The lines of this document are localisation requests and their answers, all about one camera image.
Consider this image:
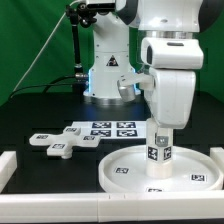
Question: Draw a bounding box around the black camera stand pole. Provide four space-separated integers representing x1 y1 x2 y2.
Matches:
65 5 86 95

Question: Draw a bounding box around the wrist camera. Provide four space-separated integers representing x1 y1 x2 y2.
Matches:
117 74 146 102

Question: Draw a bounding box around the overhead camera on stand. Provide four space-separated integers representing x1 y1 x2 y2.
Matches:
77 0 116 14

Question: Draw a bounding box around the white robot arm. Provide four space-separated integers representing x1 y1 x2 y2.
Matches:
84 0 224 149

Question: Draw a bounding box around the white front border rail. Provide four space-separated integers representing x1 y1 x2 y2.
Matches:
0 190 224 223

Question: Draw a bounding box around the white round table top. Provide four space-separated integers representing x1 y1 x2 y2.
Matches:
98 145 223 193

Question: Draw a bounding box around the white left border rail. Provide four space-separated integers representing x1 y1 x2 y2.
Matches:
0 151 17 193

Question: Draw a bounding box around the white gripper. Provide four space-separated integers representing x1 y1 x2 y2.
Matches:
144 68 196 147

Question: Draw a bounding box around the white cable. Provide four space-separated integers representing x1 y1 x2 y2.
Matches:
12 0 88 93

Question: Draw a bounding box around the black cable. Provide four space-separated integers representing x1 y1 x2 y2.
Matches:
9 75 88 100

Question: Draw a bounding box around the white cross-shaped table base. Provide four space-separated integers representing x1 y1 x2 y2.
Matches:
29 126 100 159

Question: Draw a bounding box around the white fiducial marker sheet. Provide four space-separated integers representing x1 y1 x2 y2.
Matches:
72 121 146 139

